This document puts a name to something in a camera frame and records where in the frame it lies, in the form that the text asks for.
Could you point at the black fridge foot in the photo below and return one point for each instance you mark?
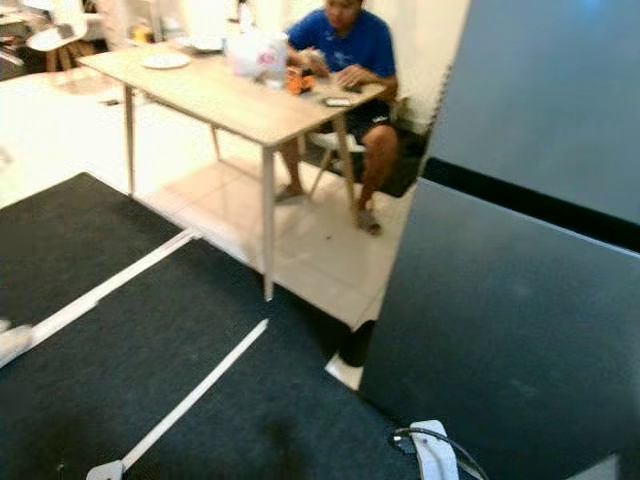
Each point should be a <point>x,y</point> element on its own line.
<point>355,345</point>

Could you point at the dark blue fridge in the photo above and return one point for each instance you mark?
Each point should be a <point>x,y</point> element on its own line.
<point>510,330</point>

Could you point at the dark grey floor mat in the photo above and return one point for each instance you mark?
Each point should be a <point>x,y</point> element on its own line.
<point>75,250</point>
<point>100,390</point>

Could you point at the foot in white sandal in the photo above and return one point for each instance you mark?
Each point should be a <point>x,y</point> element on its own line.
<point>15,342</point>

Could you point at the long white floor strip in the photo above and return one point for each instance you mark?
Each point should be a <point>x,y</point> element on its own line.
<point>115,290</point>

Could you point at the dark rug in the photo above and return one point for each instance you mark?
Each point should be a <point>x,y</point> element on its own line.
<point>10,65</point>

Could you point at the white chair wooden legs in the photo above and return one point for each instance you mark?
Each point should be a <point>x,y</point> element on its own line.
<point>335,142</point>
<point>55,38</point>

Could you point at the orange yellow small container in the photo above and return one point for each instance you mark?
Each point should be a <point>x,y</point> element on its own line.
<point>140,36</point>

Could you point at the short white floor strip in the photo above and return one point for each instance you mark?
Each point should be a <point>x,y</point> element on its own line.
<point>195,395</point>

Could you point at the light wooden table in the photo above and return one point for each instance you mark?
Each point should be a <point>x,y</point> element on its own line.
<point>220,100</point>

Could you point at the white plastic bag red print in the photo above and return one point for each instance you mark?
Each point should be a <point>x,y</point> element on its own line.
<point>255,55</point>

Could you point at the clear plastic cup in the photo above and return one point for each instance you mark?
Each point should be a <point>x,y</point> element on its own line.
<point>274,75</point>

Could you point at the orange black small device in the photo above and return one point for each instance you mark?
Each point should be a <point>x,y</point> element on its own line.
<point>300,82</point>

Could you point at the black smartphone lit screen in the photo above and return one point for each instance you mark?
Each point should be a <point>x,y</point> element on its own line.
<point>338,101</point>

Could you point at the seated person blue shirt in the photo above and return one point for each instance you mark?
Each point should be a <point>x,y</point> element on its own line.
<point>345,45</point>

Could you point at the black foam puzzle mat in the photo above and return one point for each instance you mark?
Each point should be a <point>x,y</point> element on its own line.
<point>410,170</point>

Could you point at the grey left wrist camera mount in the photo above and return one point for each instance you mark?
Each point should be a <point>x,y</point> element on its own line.
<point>105,471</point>

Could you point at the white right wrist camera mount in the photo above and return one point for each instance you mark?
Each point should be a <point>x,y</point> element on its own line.
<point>435,455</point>

